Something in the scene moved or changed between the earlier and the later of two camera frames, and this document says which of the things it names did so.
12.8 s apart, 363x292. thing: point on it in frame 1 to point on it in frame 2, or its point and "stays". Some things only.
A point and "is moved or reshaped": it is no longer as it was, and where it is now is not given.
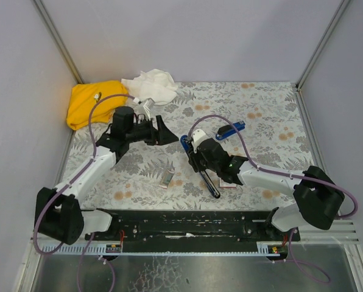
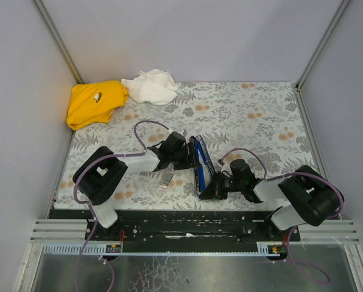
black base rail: (192, 227) stays
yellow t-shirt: (84, 96) stays
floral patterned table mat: (260, 120) stays
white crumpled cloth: (155, 84) stays
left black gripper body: (154, 131) to (192, 152)
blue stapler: (220, 135) is moved or reshaped
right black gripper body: (194, 156) to (215, 185)
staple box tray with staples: (165, 179) stays
